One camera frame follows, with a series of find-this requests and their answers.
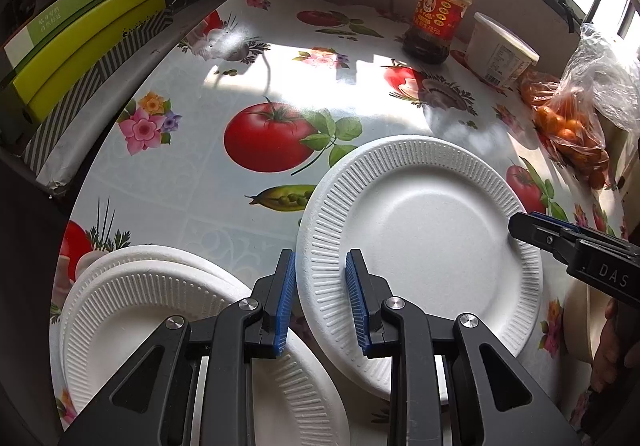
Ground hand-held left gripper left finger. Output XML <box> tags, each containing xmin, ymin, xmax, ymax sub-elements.
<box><xmin>57</xmin><ymin>248</ymin><xmax>297</xmax><ymax>446</ymax></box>

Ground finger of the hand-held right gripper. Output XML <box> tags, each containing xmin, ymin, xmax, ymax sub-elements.
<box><xmin>531</xmin><ymin>211</ymin><xmax>628</xmax><ymax>243</ymax></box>
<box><xmin>509</xmin><ymin>212</ymin><xmax>576</xmax><ymax>268</ymax></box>

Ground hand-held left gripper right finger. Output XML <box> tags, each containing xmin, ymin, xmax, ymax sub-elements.
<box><xmin>345</xmin><ymin>248</ymin><xmax>583</xmax><ymax>446</ymax></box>

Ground beige paper bowl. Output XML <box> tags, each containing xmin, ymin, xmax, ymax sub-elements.
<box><xmin>564</xmin><ymin>283</ymin><xmax>603</xmax><ymax>363</ymax></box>

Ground person's right hand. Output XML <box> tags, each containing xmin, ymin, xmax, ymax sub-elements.
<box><xmin>590</xmin><ymin>298</ymin><xmax>632</xmax><ymax>393</ymax></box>

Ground clear bag of oranges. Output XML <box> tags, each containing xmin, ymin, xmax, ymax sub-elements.
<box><xmin>519</xmin><ymin>23</ymin><xmax>640</xmax><ymax>191</ymax></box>

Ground fruit and flower print tablecloth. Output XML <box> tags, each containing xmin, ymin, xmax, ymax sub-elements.
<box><xmin>49</xmin><ymin>0</ymin><xmax>632</xmax><ymax>433</ymax></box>

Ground white plastic tub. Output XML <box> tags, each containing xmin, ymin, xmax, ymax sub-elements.
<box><xmin>465</xmin><ymin>12</ymin><xmax>541</xmax><ymax>88</ymax></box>

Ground red label chili sauce jar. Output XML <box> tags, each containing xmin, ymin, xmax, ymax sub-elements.
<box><xmin>402</xmin><ymin>0</ymin><xmax>479</xmax><ymax>66</ymax></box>

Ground grey striped box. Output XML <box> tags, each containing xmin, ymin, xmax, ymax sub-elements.
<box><xmin>20</xmin><ymin>8</ymin><xmax>177</xmax><ymax>188</ymax></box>

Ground lime green box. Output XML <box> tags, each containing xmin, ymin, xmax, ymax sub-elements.
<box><xmin>12</xmin><ymin>0</ymin><xmax>167</xmax><ymax>123</ymax></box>

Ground green and white box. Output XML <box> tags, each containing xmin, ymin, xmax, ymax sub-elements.
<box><xmin>4</xmin><ymin>0</ymin><xmax>137</xmax><ymax>73</ymax></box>

